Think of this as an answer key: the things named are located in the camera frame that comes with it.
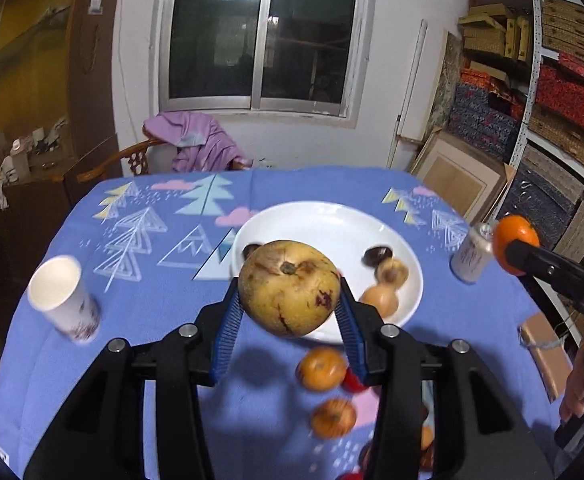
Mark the white drink can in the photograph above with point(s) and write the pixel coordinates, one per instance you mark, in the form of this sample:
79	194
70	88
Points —
469	260

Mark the cluttered low sideboard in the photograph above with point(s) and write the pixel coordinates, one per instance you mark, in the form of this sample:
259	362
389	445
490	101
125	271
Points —
21	200

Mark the white floral paper cup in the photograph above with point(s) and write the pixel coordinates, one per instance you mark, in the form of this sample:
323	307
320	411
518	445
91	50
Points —
56	295

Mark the purple garment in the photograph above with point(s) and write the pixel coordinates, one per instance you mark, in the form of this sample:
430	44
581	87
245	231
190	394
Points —
196	140

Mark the white leaning panel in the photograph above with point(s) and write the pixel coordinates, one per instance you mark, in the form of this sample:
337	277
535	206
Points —
412	80

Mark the person's right hand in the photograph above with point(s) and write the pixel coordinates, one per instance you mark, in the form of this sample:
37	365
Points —
577	385

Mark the white oval plate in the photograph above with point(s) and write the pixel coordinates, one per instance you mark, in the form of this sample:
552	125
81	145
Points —
322	230

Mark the dark brown mangosteen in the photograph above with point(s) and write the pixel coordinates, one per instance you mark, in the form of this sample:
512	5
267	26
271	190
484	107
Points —
251	251
374	256

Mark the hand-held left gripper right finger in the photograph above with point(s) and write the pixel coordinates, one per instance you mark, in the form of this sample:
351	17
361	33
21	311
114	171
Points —
349	340

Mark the sliding glass window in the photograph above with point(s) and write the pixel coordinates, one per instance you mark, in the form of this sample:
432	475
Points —
262	35

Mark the wooden chair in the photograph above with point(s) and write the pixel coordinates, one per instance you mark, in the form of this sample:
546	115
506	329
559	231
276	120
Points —
131	152

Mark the white metal shelf rack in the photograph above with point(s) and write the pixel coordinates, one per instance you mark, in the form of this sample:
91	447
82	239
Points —
531	85

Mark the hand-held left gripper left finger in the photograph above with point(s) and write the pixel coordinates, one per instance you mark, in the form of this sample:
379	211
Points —
226	335

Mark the wooden picture frame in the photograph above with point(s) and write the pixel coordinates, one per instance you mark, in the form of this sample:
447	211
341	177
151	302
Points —
457	175

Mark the small tan speckled fruit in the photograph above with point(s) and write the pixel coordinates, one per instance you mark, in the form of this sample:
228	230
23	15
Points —
392	272

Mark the wooden glass-door cabinet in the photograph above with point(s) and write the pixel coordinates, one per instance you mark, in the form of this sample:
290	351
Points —
46	60

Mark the round tan pear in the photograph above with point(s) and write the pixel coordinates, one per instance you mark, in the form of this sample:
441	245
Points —
382	302

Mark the shelf of patterned boxes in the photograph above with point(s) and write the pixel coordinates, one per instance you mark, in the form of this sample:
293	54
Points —
572	110

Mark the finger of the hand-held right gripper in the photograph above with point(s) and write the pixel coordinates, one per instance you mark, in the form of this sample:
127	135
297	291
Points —
547	270

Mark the dark floral panel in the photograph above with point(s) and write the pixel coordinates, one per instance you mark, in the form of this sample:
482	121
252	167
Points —
447	80

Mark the yellow bruised pear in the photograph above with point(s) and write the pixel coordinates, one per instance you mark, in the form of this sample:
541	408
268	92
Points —
289	285

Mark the small tangerine with green stem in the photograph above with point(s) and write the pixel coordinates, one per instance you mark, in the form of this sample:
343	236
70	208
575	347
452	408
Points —
514	232

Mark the brown flat pouch with tassel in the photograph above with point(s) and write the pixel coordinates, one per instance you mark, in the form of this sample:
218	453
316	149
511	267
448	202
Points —
542	360

